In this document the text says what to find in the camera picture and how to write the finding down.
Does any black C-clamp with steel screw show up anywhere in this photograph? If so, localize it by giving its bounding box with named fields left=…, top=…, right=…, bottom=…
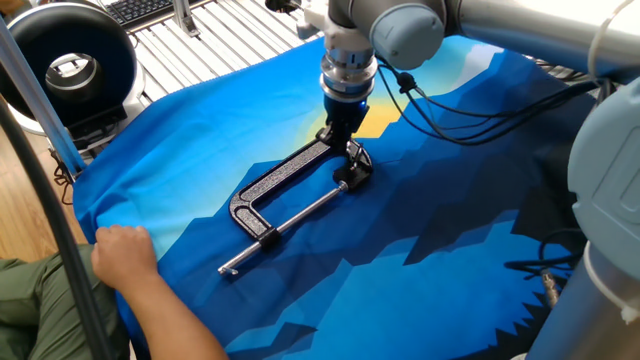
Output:
left=217, top=137, right=375, bottom=278

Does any black round ring light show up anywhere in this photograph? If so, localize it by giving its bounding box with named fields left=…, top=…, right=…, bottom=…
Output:
left=0, top=1, right=147, bottom=137

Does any black gripper cable bundle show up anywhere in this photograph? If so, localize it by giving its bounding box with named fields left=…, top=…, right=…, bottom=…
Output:
left=374, top=53, right=617, bottom=148

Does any blue mountain print cloth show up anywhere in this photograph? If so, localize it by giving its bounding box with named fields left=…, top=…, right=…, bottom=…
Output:
left=72, top=34, right=601, bottom=360

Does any metal table bracket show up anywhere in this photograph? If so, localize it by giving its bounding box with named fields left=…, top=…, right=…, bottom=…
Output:
left=171, top=0, right=202, bottom=38

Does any aluminium frame bar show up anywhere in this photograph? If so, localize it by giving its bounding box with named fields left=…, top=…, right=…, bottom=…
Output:
left=0, top=17, right=87, bottom=180

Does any thick black hose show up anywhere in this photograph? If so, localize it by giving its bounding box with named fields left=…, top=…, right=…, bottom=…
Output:
left=0, top=99, right=114, bottom=360

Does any person's bare forearm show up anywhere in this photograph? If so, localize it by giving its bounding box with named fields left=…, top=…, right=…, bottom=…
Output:
left=117, top=272, right=230, bottom=360

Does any green trousers leg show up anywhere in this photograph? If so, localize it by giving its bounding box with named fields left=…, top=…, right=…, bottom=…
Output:
left=0, top=243, right=132, bottom=360

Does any black computer keyboard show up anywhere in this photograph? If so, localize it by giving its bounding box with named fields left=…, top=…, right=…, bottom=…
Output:
left=102, top=0, right=201, bottom=29

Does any person's bare hand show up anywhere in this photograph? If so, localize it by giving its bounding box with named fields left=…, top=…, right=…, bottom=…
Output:
left=90, top=224, right=161, bottom=295

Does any black clock movement with hands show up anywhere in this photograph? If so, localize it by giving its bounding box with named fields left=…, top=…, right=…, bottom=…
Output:
left=332, top=141, right=374, bottom=192

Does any black cable with metal plug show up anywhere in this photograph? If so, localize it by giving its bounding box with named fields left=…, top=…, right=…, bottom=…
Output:
left=503, top=227, right=587, bottom=307

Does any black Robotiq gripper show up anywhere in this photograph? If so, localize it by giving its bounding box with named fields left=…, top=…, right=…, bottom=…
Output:
left=315, top=94, right=371, bottom=152

